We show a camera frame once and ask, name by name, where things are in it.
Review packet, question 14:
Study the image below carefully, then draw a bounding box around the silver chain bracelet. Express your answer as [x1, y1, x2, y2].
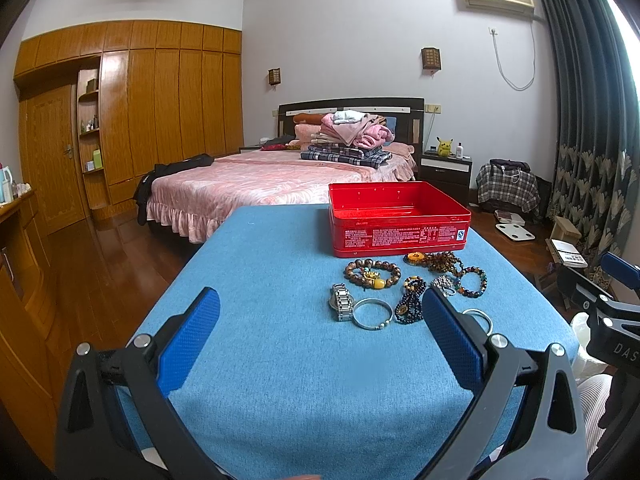
[430, 274, 459, 297]

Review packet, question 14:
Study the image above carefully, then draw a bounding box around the silver bangle bracelet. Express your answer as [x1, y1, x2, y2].
[351, 297, 394, 332]

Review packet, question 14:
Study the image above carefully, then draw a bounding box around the white kettle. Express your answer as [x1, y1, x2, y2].
[0, 166, 14, 205]

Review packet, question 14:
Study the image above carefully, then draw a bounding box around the white bathroom scale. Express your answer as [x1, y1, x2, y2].
[496, 223, 535, 242]

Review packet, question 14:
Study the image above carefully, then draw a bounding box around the amber pendant bead necklace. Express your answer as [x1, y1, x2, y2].
[403, 250, 464, 276]

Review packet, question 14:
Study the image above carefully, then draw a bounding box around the white power cable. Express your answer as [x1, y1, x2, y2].
[488, 19, 538, 92]

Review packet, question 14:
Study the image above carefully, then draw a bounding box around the dark bedside table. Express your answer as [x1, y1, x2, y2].
[418, 152, 473, 206]

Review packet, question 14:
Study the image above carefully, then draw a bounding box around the dark floral curtain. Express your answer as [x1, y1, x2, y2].
[540, 0, 639, 287]

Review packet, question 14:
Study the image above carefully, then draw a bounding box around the left wall lamp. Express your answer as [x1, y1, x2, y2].
[268, 68, 282, 86]

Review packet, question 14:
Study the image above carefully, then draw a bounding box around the black bead necklace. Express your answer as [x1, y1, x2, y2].
[392, 275, 428, 325]

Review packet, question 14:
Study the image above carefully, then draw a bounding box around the blue table cloth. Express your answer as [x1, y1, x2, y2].
[117, 204, 580, 480]

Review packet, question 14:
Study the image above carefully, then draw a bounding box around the wooden door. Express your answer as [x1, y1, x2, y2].
[20, 84, 86, 234]

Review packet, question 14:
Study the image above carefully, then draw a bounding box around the pink covered bed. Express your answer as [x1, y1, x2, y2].
[145, 142, 416, 244]

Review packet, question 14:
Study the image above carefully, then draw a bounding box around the small wooden stool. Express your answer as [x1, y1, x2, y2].
[548, 216, 582, 250]

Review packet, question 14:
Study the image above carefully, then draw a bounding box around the wooden wardrobe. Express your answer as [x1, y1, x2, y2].
[13, 20, 244, 218]

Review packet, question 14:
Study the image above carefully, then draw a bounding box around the silver metal wristwatch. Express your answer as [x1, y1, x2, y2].
[329, 284, 355, 322]

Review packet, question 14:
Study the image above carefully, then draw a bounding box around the right wall lamp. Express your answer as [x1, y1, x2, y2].
[421, 47, 442, 73]

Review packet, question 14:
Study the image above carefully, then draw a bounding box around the pile of folded clothes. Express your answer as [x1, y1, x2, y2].
[290, 110, 395, 169]

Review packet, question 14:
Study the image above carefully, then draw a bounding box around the wall lamp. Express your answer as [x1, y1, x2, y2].
[268, 68, 282, 86]
[421, 47, 442, 73]

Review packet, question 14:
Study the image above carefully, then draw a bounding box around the multicolour bead bracelet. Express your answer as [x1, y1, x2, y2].
[453, 264, 488, 299]

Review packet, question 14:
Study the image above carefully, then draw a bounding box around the dark wooden headboard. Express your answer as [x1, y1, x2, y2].
[277, 96, 426, 176]

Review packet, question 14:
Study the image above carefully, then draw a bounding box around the wooden side cabinet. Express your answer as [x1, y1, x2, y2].
[1, 191, 58, 468]

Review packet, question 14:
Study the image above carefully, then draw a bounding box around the red metal tin box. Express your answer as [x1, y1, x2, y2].
[329, 181, 471, 258]

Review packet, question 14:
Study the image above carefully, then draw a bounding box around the brown wooden bead bracelet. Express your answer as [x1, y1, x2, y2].
[342, 257, 403, 291]

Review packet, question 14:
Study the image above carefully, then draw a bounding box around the plaid bag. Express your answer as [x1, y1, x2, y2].
[476, 159, 540, 214]

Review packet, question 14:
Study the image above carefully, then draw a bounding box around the yellow pikachu toy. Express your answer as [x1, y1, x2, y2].
[436, 138, 454, 157]

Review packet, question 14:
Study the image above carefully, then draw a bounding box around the black jacket on bed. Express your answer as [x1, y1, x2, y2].
[132, 153, 215, 226]

